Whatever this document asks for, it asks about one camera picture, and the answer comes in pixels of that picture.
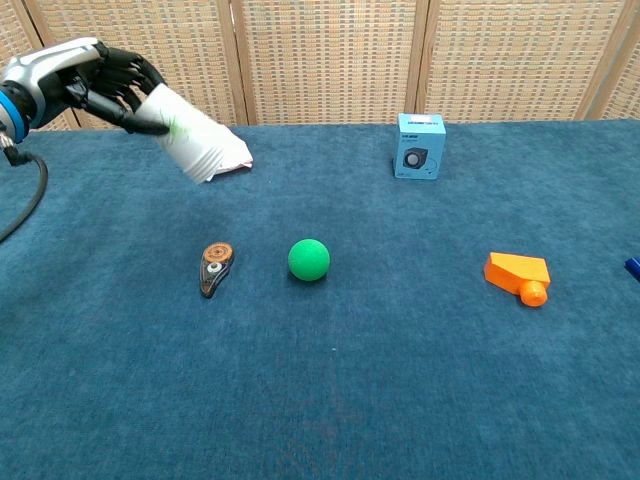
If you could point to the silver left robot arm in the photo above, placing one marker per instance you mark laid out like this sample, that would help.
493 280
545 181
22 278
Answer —
10 112

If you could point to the light blue speaker box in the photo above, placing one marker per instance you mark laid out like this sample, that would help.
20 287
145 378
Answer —
419 147

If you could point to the woven wooden screen panel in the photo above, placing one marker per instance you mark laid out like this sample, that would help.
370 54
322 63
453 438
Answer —
510 60
12 25
325 60
627 85
185 40

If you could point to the orange correction tape dispenser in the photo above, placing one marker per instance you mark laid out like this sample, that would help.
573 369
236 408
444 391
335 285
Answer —
216 267

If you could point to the blue velvet tablecloth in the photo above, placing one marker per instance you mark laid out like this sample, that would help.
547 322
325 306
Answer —
320 375

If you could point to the green foam ball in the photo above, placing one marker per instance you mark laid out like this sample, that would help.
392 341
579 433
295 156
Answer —
309 260

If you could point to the white plastic snack bag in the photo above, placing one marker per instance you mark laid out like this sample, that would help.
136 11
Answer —
236 150

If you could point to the dark blue object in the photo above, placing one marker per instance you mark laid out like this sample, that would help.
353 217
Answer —
634 266

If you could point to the orange wedge block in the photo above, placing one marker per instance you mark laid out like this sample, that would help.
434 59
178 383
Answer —
517 272

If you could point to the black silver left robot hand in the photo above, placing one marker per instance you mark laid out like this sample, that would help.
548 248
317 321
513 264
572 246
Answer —
55 75

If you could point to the white floral paper cup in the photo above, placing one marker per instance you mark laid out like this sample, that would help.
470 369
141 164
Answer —
205 168
202 163
199 158
175 120
196 154

